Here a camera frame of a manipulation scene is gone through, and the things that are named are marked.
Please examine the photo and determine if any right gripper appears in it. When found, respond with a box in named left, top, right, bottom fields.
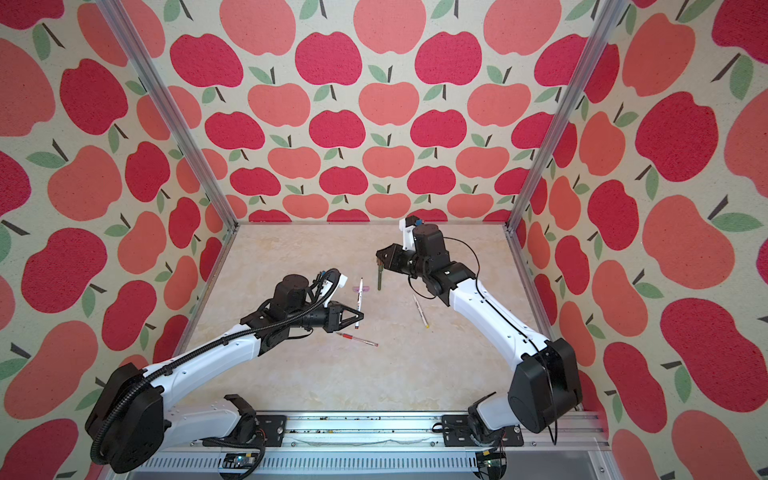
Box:
left=375, top=241, right=429, bottom=282

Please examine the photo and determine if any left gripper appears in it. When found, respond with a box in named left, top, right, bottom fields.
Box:
left=287, top=300, right=364, bottom=334

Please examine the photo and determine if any white pen yellow tip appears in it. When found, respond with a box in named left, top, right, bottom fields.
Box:
left=412, top=294, right=430, bottom=329

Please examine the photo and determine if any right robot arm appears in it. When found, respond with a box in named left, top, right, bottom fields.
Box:
left=376, top=216, right=583, bottom=446

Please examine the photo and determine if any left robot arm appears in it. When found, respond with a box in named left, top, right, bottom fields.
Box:
left=85, top=268, right=364, bottom=473

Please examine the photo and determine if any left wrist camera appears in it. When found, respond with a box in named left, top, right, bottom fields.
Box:
left=320, top=269, right=348, bottom=295

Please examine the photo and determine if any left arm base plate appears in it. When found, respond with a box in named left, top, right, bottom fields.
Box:
left=211, top=413, right=287, bottom=449

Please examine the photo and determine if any white slotted cable duct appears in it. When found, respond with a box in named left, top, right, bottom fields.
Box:
left=136, top=450, right=478, bottom=475

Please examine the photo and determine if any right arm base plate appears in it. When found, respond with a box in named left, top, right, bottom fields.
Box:
left=432, top=414, right=524, bottom=449

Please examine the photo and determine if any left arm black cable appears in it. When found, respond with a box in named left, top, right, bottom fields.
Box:
left=89, top=269, right=340, bottom=466

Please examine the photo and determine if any aluminium front rail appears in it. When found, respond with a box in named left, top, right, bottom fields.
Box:
left=161, top=410, right=610, bottom=455

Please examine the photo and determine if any right aluminium corner post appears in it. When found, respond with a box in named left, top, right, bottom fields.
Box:
left=506, top=0, right=631, bottom=230

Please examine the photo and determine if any aluminium corner post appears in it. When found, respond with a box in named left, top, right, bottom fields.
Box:
left=506, top=0, right=631, bottom=230
left=95, top=0, right=240, bottom=230

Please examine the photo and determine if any left aluminium corner post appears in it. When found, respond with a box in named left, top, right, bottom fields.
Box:
left=95, top=0, right=240, bottom=230

